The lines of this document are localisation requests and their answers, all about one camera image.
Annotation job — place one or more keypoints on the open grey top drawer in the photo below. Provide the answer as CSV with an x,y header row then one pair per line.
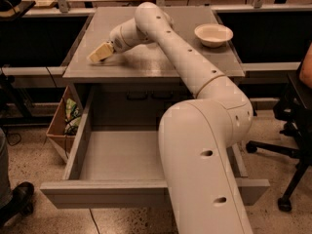
x,y
123,169

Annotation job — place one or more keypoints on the right black drawer handle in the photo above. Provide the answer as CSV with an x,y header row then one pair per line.
x,y
162,95

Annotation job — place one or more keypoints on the black drawer handle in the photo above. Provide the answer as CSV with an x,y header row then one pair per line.
x,y
162,95
136,96

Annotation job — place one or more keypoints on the black shoe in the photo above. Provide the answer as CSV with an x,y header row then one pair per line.
x,y
21,202

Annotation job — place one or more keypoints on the green snack bag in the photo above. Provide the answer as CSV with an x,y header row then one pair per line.
x,y
72,117

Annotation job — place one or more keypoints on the grey drawer cabinet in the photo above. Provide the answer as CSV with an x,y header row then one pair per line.
x,y
143,68

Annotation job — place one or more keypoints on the blue jeans leg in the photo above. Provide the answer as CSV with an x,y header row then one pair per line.
x,y
5,186

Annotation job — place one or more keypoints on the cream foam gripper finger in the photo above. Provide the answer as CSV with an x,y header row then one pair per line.
x,y
104,51

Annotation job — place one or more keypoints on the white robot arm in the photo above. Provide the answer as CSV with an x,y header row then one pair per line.
x,y
194,135

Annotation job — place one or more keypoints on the left black drawer handle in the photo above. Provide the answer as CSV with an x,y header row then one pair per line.
x,y
136,96

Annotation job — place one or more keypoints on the white paper bowl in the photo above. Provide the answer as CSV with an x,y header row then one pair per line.
x,y
213,35

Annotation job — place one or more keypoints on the wooden crate with bags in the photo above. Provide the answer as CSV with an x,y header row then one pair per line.
x,y
60,141

